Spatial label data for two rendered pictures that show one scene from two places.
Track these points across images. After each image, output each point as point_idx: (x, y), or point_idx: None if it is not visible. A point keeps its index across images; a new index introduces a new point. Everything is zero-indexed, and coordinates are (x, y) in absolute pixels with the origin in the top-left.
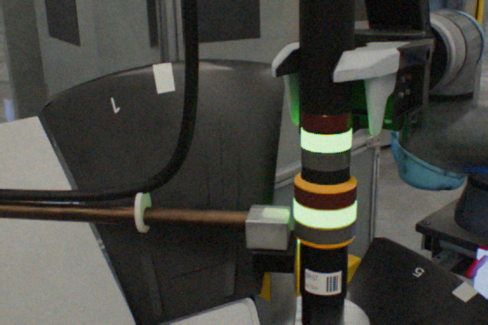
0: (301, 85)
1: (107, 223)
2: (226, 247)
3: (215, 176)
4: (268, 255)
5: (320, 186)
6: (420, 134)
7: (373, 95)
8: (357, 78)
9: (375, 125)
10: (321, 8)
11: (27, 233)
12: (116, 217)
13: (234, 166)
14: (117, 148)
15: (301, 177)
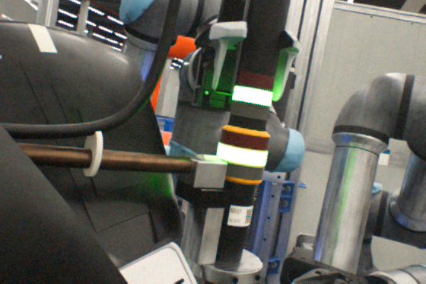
0: (240, 53)
1: (52, 165)
2: (145, 198)
3: (119, 135)
4: (214, 192)
5: (256, 131)
6: (198, 134)
7: (290, 68)
8: (299, 49)
9: (283, 91)
10: None
11: None
12: (67, 157)
13: (131, 129)
14: (6, 97)
15: (235, 126)
